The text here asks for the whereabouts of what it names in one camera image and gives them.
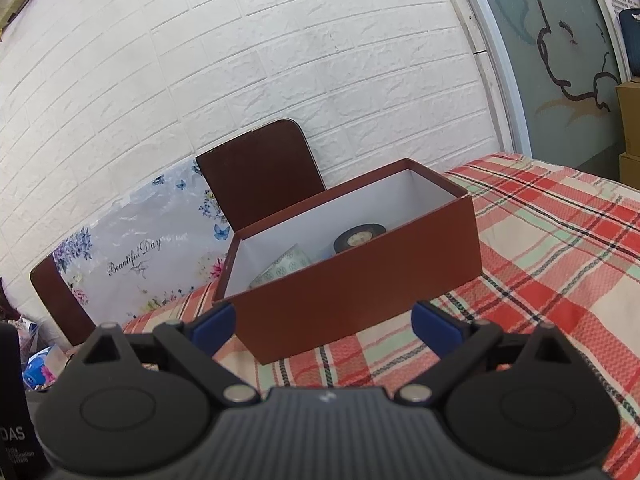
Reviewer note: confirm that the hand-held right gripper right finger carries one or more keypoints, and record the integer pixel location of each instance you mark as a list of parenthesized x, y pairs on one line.
[(431, 331)]

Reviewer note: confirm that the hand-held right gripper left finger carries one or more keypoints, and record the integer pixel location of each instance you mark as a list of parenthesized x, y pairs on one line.
[(215, 323)]

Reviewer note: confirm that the brown cardboard box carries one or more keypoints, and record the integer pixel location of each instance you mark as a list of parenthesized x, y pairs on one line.
[(360, 290)]

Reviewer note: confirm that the clear patterned tape roll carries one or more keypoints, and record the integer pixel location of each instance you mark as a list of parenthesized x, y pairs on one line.
[(280, 267)]

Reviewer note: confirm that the black tape roll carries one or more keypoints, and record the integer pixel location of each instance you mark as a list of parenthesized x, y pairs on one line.
[(357, 237)]

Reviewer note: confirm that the blue tissue pack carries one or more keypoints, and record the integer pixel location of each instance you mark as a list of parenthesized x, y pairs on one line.
[(42, 371)]

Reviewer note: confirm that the floral plastic sheet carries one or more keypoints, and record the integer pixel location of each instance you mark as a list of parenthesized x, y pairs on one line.
[(130, 260)]

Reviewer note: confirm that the red plaid blanket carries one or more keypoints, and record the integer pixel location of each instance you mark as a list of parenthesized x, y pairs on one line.
[(530, 285)]

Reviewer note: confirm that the floral Beautiful Day board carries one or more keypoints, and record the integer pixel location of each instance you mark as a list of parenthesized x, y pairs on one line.
[(260, 180)]

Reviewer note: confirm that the tan cardboard carton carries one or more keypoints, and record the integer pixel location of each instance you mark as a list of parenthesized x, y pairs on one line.
[(629, 117), (631, 170)]

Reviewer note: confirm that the frosted glass door with cartoon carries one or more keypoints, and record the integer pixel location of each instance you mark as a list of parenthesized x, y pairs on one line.
[(565, 50)]

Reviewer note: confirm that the dark blue bag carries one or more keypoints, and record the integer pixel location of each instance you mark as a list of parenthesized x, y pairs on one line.
[(631, 42)]

